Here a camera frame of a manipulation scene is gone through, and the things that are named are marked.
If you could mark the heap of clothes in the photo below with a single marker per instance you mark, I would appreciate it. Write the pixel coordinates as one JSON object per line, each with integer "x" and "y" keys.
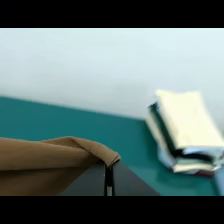
{"x": 190, "y": 163}

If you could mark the white garment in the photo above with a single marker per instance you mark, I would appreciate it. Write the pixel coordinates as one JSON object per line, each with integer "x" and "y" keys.
{"x": 188, "y": 116}

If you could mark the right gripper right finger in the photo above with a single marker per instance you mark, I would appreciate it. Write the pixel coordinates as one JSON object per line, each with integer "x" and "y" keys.
{"x": 128, "y": 181}

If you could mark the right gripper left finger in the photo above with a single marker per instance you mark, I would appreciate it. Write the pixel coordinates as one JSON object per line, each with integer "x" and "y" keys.
{"x": 93, "y": 181}

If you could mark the black garment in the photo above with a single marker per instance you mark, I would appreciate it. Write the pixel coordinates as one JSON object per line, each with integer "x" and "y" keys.
{"x": 166, "y": 131}

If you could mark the orange garment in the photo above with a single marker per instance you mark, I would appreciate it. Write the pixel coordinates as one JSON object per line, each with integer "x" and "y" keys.
{"x": 40, "y": 160}

